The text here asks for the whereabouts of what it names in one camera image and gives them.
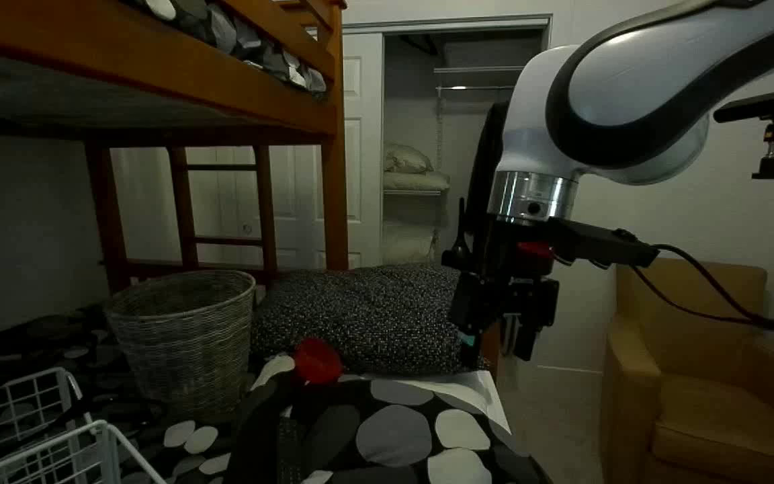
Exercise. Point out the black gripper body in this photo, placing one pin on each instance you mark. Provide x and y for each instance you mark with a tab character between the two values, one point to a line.
502	270

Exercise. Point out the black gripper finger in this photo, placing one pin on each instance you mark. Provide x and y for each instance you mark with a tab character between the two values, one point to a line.
463	333
520	337

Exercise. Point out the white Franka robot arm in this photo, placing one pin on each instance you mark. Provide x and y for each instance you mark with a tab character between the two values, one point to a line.
618	89

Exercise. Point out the white bedsheet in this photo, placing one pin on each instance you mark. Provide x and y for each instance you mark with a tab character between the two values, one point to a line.
475	391

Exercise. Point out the black speckled pillow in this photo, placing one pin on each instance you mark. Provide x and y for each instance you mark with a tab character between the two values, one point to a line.
369	312

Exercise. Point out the folded white linens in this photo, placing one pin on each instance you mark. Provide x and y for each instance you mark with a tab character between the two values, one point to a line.
414	184

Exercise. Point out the black duvet with large dots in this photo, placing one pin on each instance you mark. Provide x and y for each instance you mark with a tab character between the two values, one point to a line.
388	440

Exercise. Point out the white pillow on shelf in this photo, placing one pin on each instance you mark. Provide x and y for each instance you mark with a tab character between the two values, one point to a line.
404	160

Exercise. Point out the red plush object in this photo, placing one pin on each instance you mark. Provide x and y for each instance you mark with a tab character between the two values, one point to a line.
317	362

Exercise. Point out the white closet door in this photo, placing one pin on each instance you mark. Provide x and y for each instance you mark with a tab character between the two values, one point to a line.
364	134

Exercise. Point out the yellow armchair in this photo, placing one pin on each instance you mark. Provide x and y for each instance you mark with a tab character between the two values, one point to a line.
717	421

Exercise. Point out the wooden bunk ladder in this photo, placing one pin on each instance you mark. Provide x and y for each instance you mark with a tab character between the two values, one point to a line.
267	206

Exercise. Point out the woven wicker basket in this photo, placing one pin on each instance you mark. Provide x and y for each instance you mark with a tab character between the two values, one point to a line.
181	350

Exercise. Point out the dotted duvet on bunk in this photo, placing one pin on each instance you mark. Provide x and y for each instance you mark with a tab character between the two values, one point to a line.
227	30

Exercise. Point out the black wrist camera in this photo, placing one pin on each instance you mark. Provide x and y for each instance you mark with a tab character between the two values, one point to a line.
603	242

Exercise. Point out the black camera stand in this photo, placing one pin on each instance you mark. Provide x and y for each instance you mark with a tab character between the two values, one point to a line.
764	105

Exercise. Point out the wooden bunk bed frame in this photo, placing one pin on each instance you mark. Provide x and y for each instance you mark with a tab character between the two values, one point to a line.
181	75

